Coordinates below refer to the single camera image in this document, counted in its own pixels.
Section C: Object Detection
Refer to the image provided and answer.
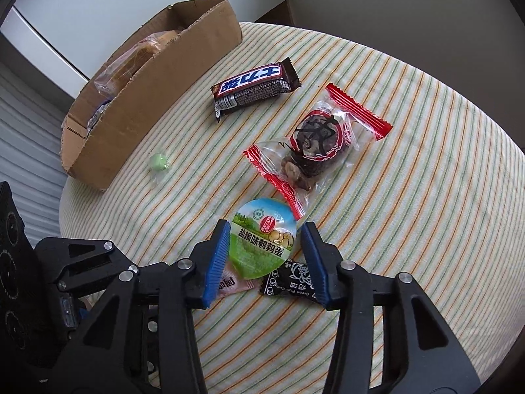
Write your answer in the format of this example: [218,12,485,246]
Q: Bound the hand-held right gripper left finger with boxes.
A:
[51,219,231,394]

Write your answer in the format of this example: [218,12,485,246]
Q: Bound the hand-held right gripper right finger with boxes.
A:
[301,221,482,394]

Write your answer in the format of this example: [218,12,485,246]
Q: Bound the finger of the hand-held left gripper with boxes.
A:
[35,237,139,297]
[137,301,165,374]

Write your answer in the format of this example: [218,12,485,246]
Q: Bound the green round lidded snack cup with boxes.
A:
[228,198,299,278]

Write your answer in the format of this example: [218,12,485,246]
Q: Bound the blue snack packet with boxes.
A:
[86,98,111,130]

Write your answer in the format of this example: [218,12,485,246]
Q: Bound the brown cardboard box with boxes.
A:
[60,0,242,192]

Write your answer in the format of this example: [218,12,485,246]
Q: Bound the bagged sliced bread loaf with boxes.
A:
[94,29,187,95]

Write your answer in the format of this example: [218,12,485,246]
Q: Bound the pink snack packet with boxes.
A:
[217,262,257,298]

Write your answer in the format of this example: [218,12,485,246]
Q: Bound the black candy packet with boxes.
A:
[258,258,329,301]

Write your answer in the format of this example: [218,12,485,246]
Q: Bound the small green candy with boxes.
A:
[150,153,171,175]

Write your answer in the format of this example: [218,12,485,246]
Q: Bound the red-edged date packet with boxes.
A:
[243,83,391,220]

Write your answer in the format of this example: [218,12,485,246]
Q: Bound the grey ribbed radiator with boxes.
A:
[0,35,89,243]

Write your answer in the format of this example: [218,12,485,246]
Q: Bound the brown chocolate bar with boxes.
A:
[210,57,302,123]

